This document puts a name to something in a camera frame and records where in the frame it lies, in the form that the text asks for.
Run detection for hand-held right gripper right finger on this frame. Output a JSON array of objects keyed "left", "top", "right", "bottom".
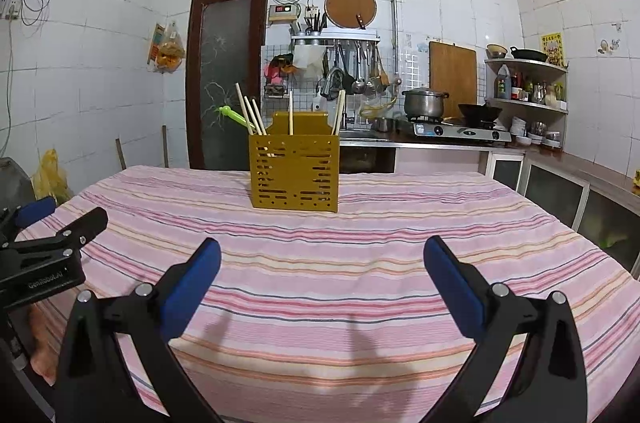
[{"left": 417, "top": 235, "right": 590, "bottom": 423}]

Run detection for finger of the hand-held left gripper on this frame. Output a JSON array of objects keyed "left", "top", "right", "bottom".
[
  {"left": 0, "top": 197, "right": 57, "bottom": 244},
  {"left": 5, "top": 207, "right": 109, "bottom": 264}
]

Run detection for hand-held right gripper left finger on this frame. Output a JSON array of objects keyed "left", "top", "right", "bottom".
[{"left": 54, "top": 237, "right": 226, "bottom": 423}]

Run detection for yellow perforated utensil holder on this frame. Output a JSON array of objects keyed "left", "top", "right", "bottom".
[{"left": 248, "top": 112, "right": 341, "bottom": 214}]

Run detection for green handled metal fork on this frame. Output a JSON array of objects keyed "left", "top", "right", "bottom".
[{"left": 216, "top": 105, "right": 256, "bottom": 131}]

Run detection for wooden chopstick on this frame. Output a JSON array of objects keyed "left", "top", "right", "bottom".
[
  {"left": 251, "top": 98, "right": 267, "bottom": 136},
  {"left": 235, "top": 82, "right": 256, "bottom": 136},
  {"left": 334, "top": 89, "right": 347, "bottom": 136},
  {"left": 331, "top": 90, "right": 343, "bottom": 136},
  {"left": 243, "top": 94, "right": 263, "bottom": 136}
]

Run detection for row of hanging kitchen utensils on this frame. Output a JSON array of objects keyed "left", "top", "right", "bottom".
[{"left": 320, "top": 43, "right": 391, "bottom": 98}]

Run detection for person's left hand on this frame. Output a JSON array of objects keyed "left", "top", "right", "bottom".
[{"left": 27, "top": 300, "right": 66, "bottom": 379}]

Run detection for yellow plastic bag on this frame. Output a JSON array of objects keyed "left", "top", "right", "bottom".
[{"left": 32, "top": 149, "right": 76, "bottom": 206}]

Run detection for pink striped tablecloth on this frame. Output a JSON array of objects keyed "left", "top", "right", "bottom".
[{"left": 15, "top": 165, "right": 640, "bottom": 423}]

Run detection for kitchen counter cabinets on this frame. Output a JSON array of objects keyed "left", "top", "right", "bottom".
[{"left": 480, "top": 148, "right": 640, "bottom": 279}]

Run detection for gas stove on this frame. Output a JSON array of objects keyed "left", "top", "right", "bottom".
[{"left": 407, "top": 115, "right": 513, "bottom": 144}]

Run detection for stack of white bowls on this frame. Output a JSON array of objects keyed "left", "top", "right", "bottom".
[{"left": 510, "top": 115, "right": 563, "bottom": 148}]

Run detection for steel cooking pot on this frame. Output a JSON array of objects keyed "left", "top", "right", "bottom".
[{"left": 401, "top": 87, "right": 450, "bottom": 118}]

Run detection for orange plastic bag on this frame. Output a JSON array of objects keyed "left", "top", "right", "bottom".
[{"left": 147, "top": 22, "right": 187, "bottom": 74}]

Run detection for row of condiment bottles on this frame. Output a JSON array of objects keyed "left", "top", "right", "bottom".
[{"left": 495, "top": 64, "right": 566, "bottom": 106}]

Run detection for brown framed glass door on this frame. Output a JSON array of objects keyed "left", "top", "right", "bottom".
[{"left": 186, "top": 0, "right": 270, "bottom": 171}]

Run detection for wooden cutting board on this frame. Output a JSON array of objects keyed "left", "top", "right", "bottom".
[{"left": 428, "top": 41, "right": 478, "bottom": 106}]

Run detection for pink rubber gloves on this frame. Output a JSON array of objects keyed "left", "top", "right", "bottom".
[{"left": 265, "top": 53, "right": 296, "bottom": 86}]

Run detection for white corner shelf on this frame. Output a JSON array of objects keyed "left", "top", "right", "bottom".
[{"left": 484, "top": 58, "right": 570, "bottom": 114}]

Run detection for white hanging cloth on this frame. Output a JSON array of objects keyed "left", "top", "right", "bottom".
[{"left": 292, "top": 45, "right": 323, "bottom": 68}]

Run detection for white electric box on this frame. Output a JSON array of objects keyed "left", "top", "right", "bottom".
[{"left": 267, "top": 3, "right": 300, "bottom": 24}]

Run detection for knife holder with knives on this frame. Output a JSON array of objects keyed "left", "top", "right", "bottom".
[{"left": 299, "top": 5, "right": 328, "bottom": 34}]

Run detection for round wooden lid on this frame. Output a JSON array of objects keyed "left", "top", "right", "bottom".
[{"left": 324, "top": 0, "right": 378, "bottom": 30}]

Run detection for black two-handled wok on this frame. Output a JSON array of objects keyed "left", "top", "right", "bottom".
[{"left": 509, "top": 46, "right": 548, "bottom": 64}]

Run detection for yellow wall poster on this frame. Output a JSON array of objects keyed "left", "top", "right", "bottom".
[{"left": 539, "top": 33, "right": 566, "bottom": 68}]

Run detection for metal wall rack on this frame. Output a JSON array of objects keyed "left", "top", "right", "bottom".
[{"left": 290, "top": 29, "right": 381, "bottom": 46}]

